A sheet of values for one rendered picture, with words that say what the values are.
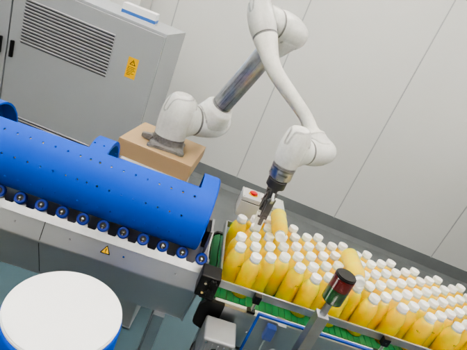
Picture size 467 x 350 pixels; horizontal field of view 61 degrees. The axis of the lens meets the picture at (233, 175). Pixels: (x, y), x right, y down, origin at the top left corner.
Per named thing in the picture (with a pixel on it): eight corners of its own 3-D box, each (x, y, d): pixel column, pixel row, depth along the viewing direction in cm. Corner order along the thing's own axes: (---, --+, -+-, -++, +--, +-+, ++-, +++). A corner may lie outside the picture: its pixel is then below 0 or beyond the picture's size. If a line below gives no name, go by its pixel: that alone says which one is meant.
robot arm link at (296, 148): (285, 172, 141) (308, 172, 150) (303, 133, 135) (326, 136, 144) (266, 157, 148) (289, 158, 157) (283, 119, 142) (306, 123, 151)
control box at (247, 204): (235, 203, 187) (243, 185, 183) (274, 217, 189) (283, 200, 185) (234, 214, 178) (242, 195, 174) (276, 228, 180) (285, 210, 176)
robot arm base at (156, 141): (143, 131, 203) (146, 121, 201) (184, 145, 208) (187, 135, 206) (137, 142, 186) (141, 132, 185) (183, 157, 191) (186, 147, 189)
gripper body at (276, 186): (269, 170, 154) (260, 189, 157) (269, 179, 146) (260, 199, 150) (287, 176, 155) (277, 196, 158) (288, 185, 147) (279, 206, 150)
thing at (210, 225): (199, 242, 162) (209, 217, 157) (204, 244, 162) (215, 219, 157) (196, 256, 153) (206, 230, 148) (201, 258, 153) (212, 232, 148)
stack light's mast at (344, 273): (311, 303, 124) (335, 264, 118) (330, 309, 125) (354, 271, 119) (315, 318, 119) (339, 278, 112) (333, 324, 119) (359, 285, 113)
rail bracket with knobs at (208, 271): (195, 280, 145) (204, 258, 141) (214, 286, 146) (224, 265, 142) (192, 298, 136) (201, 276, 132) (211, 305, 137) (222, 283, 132)
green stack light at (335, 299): (320, 289, 122) (327, 277, 120) (338, 295, 123) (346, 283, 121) (323, 303, 116) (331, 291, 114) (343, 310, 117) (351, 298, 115)
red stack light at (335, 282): (327, 276, 120) (333, 267, 118) (346, 283, 121) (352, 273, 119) (331, 291, 114) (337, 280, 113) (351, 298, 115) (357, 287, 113)
